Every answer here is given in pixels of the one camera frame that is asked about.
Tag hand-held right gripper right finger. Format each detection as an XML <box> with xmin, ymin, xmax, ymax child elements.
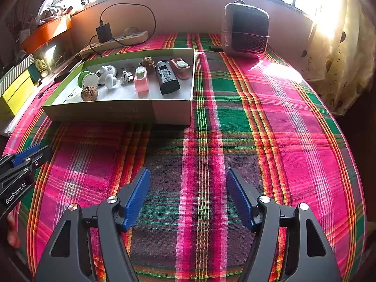
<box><xmin>226</xmin><ymin>168</ymin><xmax>343</xmax><ymax>282</ymax></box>

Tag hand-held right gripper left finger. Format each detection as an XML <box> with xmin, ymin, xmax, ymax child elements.
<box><xmin>35</xmin><ymin>167</ymin><xmax>151</xmax><ymax>282</ymax></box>

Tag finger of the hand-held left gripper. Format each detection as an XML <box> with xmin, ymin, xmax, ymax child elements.
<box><xmin>0</xmin><ymin>144</ymin><xmax>42</xmax><ymax>168</ymax></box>
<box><xmin>0</xmin><ymin>145</ymin><xmax>53</xmax><ymax>183</ymax></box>

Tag small brown walnut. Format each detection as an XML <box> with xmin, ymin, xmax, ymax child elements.
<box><xmin>81</xmin><ymin>86</ymin><xmax>97</xmax><ymax>102</ymax></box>

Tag green and white cardboard box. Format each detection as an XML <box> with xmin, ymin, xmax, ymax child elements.
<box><xmin>41</xmin><ymin>48</ymin><xmax>196</xmax><ymax>125</ymax></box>

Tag green and white spool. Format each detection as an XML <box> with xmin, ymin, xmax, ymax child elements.
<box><xmin>78</xmin><ymin>70</ymin><xmax>100</xmax><ymax>87</ymax></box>

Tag white dome-shaped gadget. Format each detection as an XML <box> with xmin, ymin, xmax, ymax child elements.
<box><xmin>98</xmin><ymin>65</ymin><xmax>117</xmax><ymax>78</ymax></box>

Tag pink clip with mint button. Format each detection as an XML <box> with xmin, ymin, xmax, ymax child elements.
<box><xmin>134</xmin><ymin>67</ymin><xmax>148</xmax><ymax>93</ymax></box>
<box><xmin>170</xmin><ymin>58</ymin><xmax>191</xmax><ymax>80</ymax></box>

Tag black rectangular device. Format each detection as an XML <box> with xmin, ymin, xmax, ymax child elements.
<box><xmin>155</xmin><ymin>60</ymin><xmax>180</xmax><ymax>95</ymax></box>

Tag person's left hand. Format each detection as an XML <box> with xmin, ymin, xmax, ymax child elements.
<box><xmin>7</xmin><ymin>211</ymin><xmax>21</xmax><ymax>249</ymax></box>

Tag pink and green plaid blanket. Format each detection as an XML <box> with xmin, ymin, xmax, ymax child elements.
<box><xmin>6</xmin><ymin>32</ymin><xmax>369</xmax><ymax>282</ymax></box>

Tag yellow box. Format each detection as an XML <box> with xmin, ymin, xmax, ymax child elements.
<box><xmin>0</xmin><ymin>70</ymin><xmax>37</xmax><ymax>115</ymax></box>

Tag black smartphone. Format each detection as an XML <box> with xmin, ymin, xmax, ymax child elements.
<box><xmin>54</xmin><ymin>59</ymin><xmax>86</xmax><ymax>82</ymax></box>

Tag green and white striped box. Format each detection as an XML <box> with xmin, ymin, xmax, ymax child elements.
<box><xmin>0</xmin><ymin>54</ymin><xmax>35</xmax><ymax>93</ymax></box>

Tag orange planter box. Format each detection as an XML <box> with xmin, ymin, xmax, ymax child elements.
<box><xmin>20</xmin><ymin>15</ymin><xmax>72</xmax><ymax>54</ymax></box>

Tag black charger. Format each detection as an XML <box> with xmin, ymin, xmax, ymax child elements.
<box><xmin>96</xmin><ymin>25</ymin><xmax>112</xmax><ymax>44</ymax></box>

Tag pale plant leaves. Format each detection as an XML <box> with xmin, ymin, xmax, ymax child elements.
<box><xmin>37</xmin><ymin>0</ymin><xmax>74</xmax><ymax>21</ymax></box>

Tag cream power strip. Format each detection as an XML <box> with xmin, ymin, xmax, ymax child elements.
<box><xmin>80</xmin><ymin>30</ymin><xmax>149</xmax><ymax>56</ymax></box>

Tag beige space heater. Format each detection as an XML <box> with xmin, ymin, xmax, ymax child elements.
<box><xmin>220</xmin><ymin>0</ymin><xmax>270</xmax><ymax>58</ymax></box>

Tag cream patterned curtain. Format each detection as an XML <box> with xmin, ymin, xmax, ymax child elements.
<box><xmin>302</xmin><ymin>0</ymin><xmax>373</xmax><ymax>116</ymax></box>

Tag black charger cable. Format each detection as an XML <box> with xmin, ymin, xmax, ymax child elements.
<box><xmin>89</xmin><ymin>4</ymin><xmax>157</xmax><ymax>56</ymax></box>

